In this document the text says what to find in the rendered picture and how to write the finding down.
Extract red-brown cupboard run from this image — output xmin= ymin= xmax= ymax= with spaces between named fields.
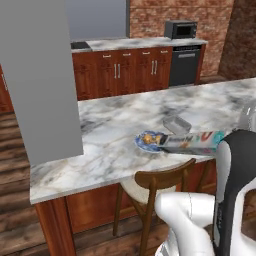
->
xmin=71 ymin=46 xmax=174 ymax=102

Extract black dishwasher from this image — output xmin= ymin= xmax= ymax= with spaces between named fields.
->
xmin=168 ymin=44 xmax=203 ymax=88

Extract large grey cabinet panel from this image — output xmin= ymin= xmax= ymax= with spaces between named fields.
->
xmin=0 ymin=0 xmax=85 ymax=167

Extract aluminum foil box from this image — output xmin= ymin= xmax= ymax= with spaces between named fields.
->
xmin=158 ymin=130 xmax=226 ymax=157

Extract red-brown wooden island base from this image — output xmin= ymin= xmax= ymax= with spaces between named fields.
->
xmin=34 ymin=158 xmax=256 ymax=256

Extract grey window panel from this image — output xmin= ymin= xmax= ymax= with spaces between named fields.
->
xmin=64 ymin=0 xmax=131 ymax=42

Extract dark grey microwave oven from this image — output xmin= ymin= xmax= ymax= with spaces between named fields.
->
xmin=163 ymin=19 xmax=199 ymax=41

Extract dark sink basin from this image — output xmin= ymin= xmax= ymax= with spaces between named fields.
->
xmin=70 ymin=40 xmax=92 ymax=51

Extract blue patterned plate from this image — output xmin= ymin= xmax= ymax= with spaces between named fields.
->
xmin=134 ymin=130 xmax=168 ymax=154

